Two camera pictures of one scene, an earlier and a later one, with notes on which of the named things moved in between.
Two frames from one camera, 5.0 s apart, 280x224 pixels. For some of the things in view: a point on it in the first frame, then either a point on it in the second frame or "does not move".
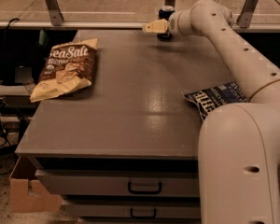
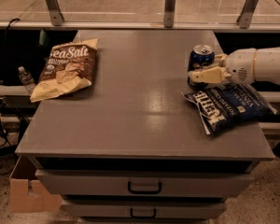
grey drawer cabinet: (124, 149) does not move
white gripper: (174, 24) -> (241, 65)
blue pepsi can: (164, 14) -> (201, 55)
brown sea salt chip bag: (67, 67) does not move
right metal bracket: (244, 21) does not move
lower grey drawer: (135, 208) does not move
